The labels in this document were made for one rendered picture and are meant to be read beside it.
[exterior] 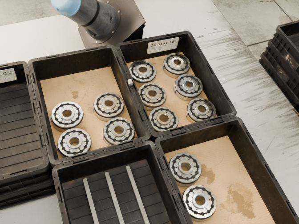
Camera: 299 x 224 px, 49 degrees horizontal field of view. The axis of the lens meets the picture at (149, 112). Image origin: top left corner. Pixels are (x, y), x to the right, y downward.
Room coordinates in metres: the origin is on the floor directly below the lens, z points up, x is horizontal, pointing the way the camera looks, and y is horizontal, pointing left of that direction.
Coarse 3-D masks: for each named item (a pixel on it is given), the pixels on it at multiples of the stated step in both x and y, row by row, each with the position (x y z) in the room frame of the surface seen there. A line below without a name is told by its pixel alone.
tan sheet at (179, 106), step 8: (160, 56) 0.89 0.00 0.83; (128, 64) 0.82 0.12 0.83; (160, 64) 0.85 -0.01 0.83; (160, 72) 0.81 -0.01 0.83; (192, 72) 0.85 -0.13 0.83; (160, 80) 0.77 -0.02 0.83; (168, 80) 0.78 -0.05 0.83; (168, 88) 0.74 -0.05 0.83; (152, 96) 0.69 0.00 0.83; (168, 96) 0.71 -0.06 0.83; (176, 96) 0.72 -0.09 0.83; (200, 96) 0.74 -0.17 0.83; (168, 104) 0.67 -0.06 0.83; (176, 104) 0.68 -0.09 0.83; (184, 104) 0.69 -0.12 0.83; (176, 112) 0.65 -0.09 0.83; (184, 112) 0.65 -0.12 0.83; (184, 120) 0.62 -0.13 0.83
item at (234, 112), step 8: (176, 32) 0.94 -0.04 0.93; (184, 32) 0.94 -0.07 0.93; (136, 40) 0.85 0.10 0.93; (144, 40) 0.86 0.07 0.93; (152, 40) 0.88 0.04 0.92; (192, 40) 0.91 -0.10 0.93; (120, 56) 0.76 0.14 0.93; (200, 56) 0.84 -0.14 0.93; (208, 64) 0.81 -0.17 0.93; (128, 72) 0.70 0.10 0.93; (216, 80) 0.74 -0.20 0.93; (136, 88) 0.64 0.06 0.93; (136, 96) 0.61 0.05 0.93; (224, 96) 0.68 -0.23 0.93; (232, 104) 0.65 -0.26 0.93; (144, 112) 0.55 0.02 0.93; (232, 112) 0.62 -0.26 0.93; (208, 120) 0.57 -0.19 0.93; (216, 120) 0.58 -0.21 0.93; (152, 128) 0.50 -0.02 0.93; (176, 128) 0.52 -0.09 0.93; (184, 128) 0.53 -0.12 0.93; (152, 136) 0.48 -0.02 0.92; (160, 136) 0.48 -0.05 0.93
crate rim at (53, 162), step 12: (96, 48) 0.78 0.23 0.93; (108, 48) 0.79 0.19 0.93; (36, 60) 0.67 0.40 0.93; (120, 60) 0.75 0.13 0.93; (36, 84) 0.58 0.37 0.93; (36, 96) 0.53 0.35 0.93; (132, 96) 0.61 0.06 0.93; (144, 120) 0.53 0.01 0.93; (48, 144) 0.39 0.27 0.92; (120, 144) 0.43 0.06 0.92; (48, 156) 0.35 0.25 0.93; (72, 156) 0.36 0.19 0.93; (84, 156) 0.37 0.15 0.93
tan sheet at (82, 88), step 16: (48, 80) 0.67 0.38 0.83; (64, 80) 0.69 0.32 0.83; (80, 80) 0.70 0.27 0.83; (96, 80) 0.72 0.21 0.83; (112, 80) 0.73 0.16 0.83; (48, 96) 0.61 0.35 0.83; (64, 96) 0.62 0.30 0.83; (80, 96) 0.63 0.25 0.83; (96, 96) 0.65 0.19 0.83; (48, 112) 0.54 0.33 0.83; (80, 128) 0.51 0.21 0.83; (96, 128) 0.52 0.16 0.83; (96, 144) 0.46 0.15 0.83
